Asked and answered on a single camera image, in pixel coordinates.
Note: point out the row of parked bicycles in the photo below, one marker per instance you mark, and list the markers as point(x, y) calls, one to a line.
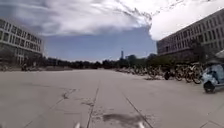
point(186, 71)

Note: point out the grey building with window bands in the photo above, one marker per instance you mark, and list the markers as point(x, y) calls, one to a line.
point(16, 41)

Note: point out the long grey multi-storey building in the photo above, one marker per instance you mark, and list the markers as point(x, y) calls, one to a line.
point(196, 35)

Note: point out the pale blue small vehicle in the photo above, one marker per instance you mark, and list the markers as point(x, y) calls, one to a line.
point(213, 77)

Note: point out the distant tower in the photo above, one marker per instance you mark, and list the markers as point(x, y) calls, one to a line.
point(122, 54)

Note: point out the grey concrete slab plaza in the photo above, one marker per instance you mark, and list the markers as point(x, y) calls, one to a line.
point(110, 90)

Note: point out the row of trees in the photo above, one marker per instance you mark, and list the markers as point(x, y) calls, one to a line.
point(100, 63)

